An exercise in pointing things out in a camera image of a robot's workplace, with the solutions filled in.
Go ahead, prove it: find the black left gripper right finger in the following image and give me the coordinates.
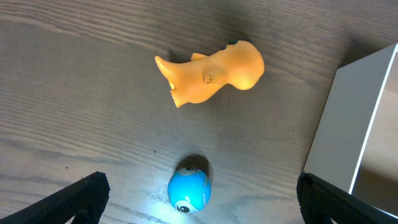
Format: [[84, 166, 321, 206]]
[[297, 172, 397, 224]]

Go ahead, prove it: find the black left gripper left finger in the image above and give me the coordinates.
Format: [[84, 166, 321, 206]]
[[1, 172, 110, 224]]

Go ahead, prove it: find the white cardboard box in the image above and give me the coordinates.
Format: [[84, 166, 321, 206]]
[[302, 43, 398, 217]]

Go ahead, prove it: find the blue ball toy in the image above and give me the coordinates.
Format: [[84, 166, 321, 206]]
[[167, 167, 211, 213]]

